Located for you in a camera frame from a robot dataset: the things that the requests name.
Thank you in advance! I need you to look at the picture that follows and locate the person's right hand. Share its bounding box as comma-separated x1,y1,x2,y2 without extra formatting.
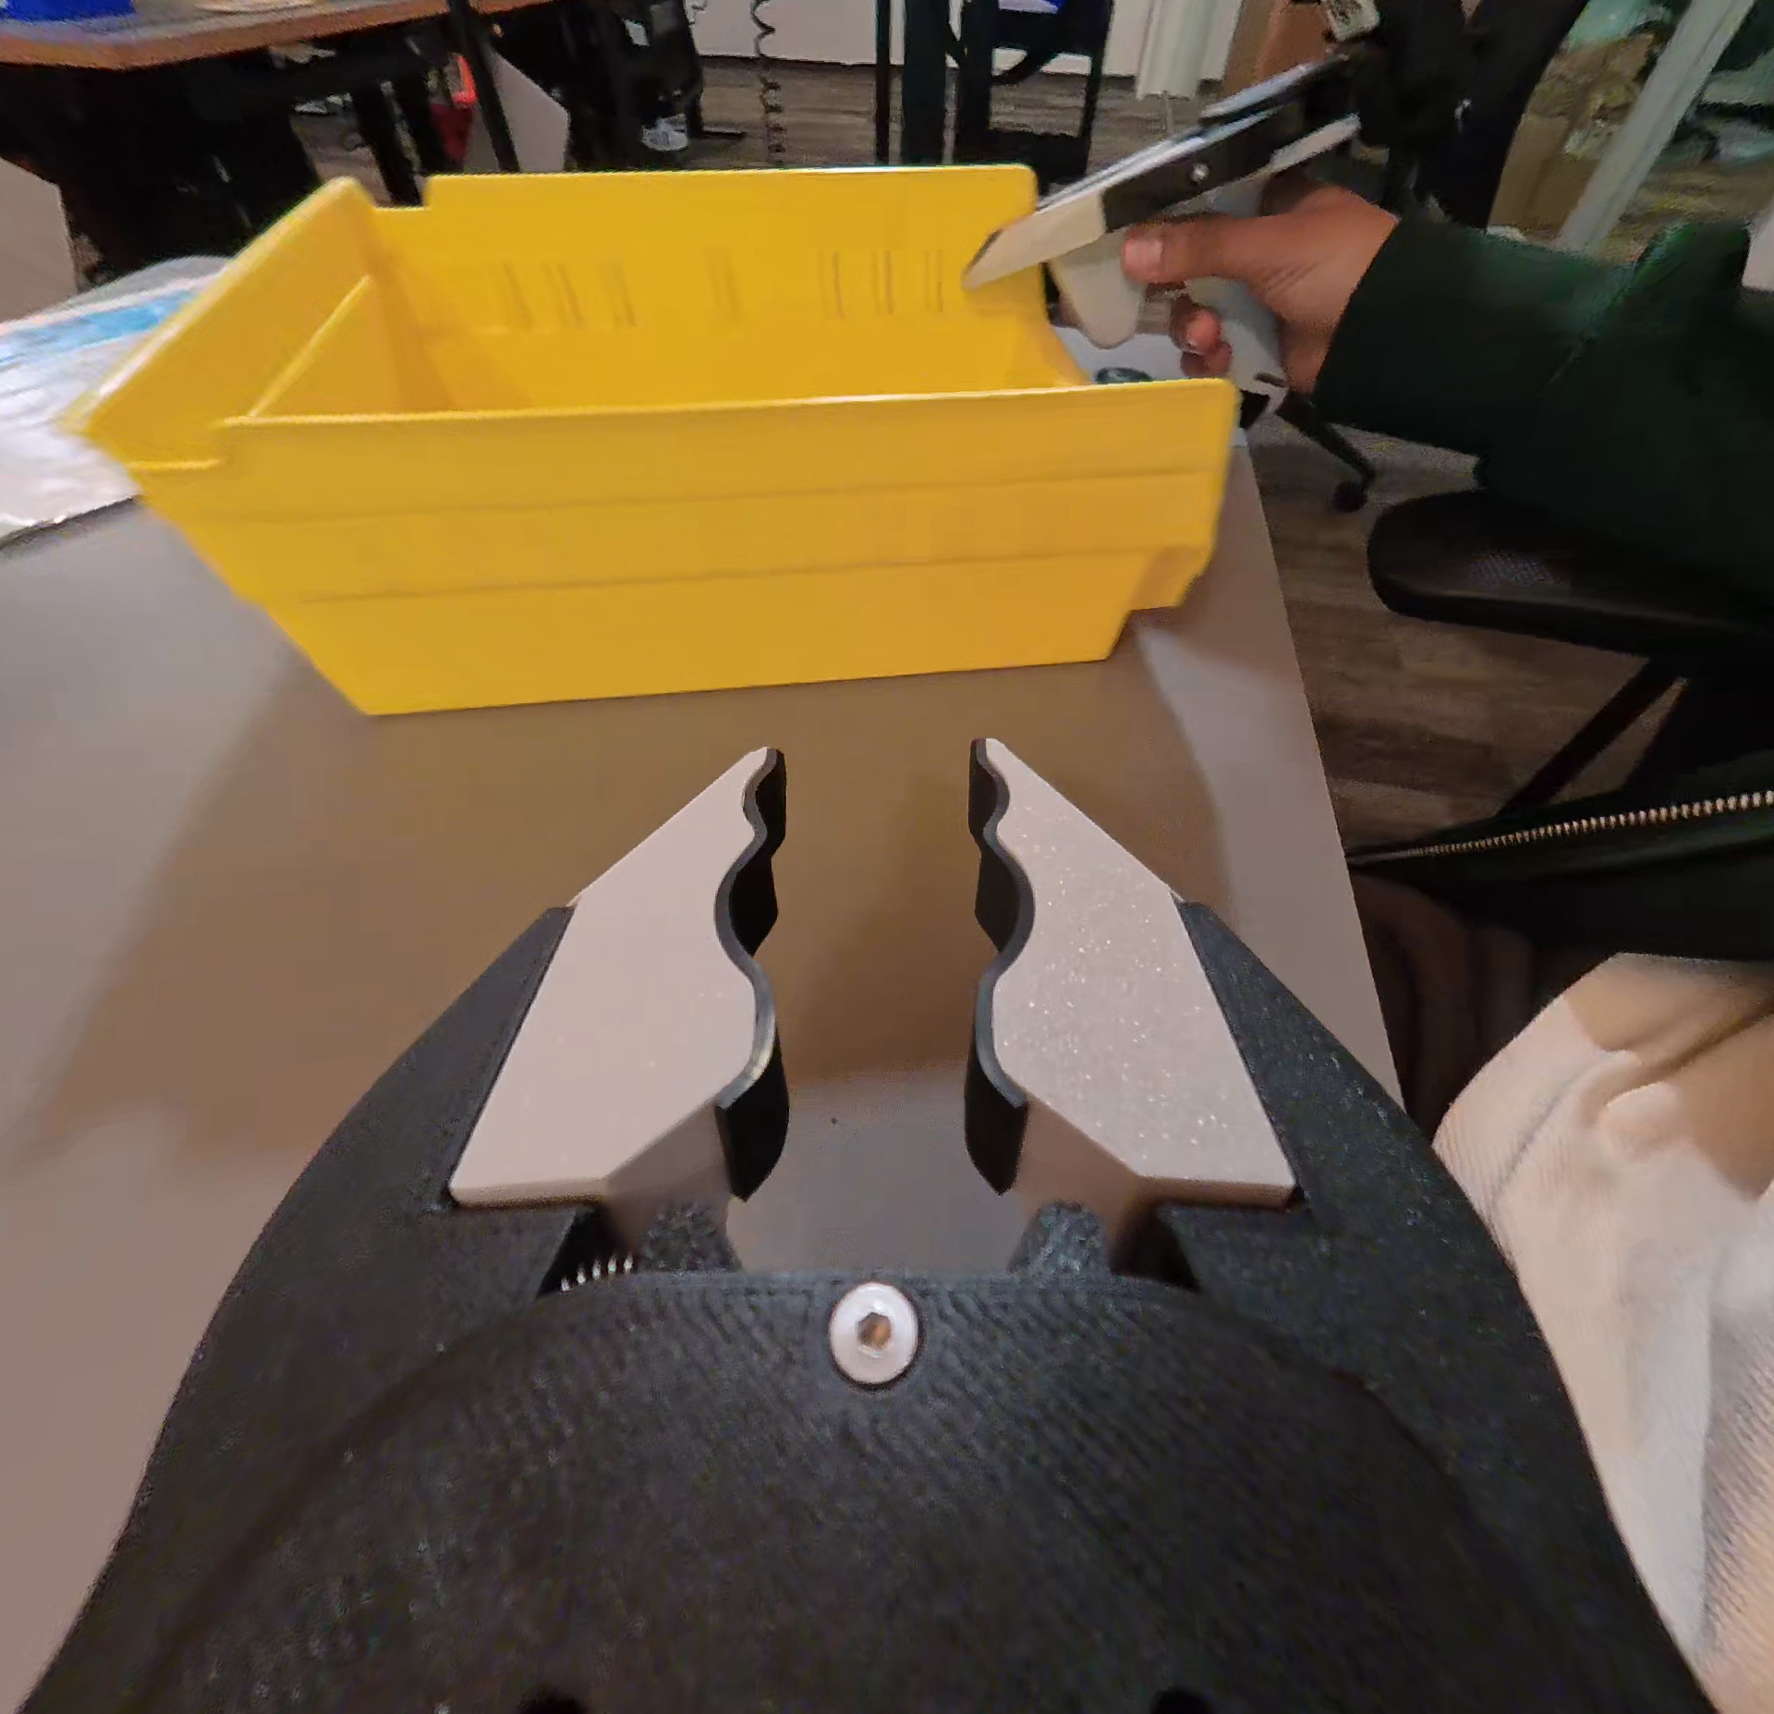
1119,188,1398,396

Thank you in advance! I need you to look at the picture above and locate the wooden workbench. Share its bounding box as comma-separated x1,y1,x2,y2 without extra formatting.
0,0,721,275

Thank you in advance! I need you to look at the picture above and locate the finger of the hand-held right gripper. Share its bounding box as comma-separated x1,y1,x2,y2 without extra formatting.
1036,59,1355,206
962,118,1366,351

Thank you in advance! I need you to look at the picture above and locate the yellow plastic bin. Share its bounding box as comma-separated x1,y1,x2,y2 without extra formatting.
62,165,1239,715

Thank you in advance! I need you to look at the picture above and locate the blue-bordered paper sheet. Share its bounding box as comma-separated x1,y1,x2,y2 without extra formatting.
0,259,230,543

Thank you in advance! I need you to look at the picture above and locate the black coiled cable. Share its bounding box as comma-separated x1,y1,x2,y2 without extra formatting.
745,0,787,165

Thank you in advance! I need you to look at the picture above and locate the person's right forearm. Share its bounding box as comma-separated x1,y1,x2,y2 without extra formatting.
1313,217,1774,608

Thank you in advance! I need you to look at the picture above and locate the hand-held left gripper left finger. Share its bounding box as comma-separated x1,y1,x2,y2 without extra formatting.
451,747,793,1250

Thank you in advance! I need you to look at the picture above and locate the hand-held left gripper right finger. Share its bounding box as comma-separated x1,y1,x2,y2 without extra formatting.
962,738,1298,1265

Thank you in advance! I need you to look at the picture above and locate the grey desk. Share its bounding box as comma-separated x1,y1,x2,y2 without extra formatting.
0,259,1403,1675

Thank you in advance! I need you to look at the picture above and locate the grey cardboard sheet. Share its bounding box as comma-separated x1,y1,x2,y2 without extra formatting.
463,53,569,175

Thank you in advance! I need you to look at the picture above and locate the black mesh office chair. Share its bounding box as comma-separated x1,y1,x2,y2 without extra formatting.
1364,492,1774,815

